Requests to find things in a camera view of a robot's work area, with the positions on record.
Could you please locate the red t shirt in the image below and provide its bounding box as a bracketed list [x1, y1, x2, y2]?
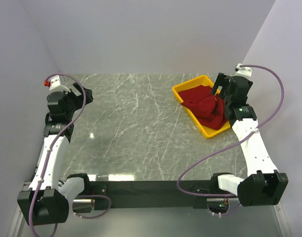
[178, 85, 227, 130]

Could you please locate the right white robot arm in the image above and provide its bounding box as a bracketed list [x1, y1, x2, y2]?
[209, 73, 288, 206]

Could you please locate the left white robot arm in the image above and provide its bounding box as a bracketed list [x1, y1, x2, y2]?
[17, 82, 93, 226]

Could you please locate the yellow plastic tray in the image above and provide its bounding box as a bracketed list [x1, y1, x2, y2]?
[172, 75, 230, 139]

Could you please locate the black base crossbar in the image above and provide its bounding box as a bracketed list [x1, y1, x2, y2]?
[90, 181, 207, 208]

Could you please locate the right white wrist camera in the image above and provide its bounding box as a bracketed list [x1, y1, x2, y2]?
[234, 63, 252, 79]

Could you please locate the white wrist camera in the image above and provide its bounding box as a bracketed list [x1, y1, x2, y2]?
[234, 63, 252, 79]
[43, 75, 70, 93]

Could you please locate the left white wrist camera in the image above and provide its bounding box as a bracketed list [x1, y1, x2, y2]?
[43, 75, 70, 93]

